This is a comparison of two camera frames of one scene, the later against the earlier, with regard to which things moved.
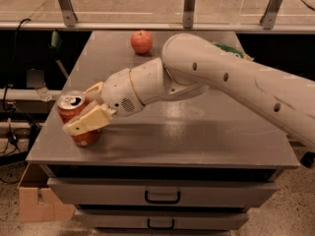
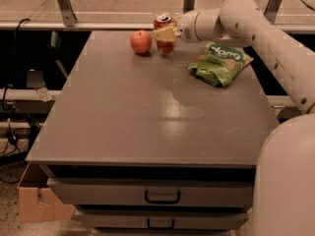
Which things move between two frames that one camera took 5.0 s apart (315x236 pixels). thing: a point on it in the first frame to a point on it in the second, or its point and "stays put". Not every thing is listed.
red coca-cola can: [68, 105] to [162, 22]
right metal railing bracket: [268, 20] stays put
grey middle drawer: [155, 219] stays put
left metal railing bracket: [64, 1] stays put
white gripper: [119, 92] to [187, 27]
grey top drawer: [158, 194] stays put
